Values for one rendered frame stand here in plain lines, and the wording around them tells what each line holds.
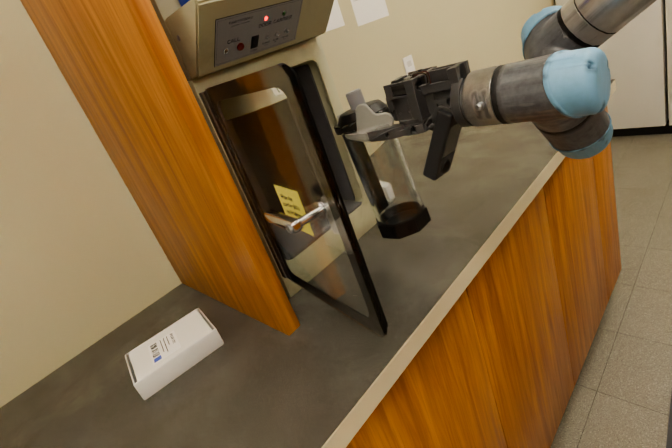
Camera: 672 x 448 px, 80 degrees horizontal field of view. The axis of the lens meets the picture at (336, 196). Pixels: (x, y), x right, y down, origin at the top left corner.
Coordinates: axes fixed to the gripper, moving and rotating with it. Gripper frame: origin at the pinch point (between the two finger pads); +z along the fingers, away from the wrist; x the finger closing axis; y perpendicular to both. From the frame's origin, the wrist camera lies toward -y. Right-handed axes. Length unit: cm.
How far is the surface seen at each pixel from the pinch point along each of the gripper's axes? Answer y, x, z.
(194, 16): 25.4, 17.4, 9.7
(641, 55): -64, -293, 13
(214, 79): 16.5, 13.3, 19.4
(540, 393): -91, -26, -6
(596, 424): -124, -46, -12
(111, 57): 25.3, 25.5, 25.8
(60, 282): -13, 48, 63
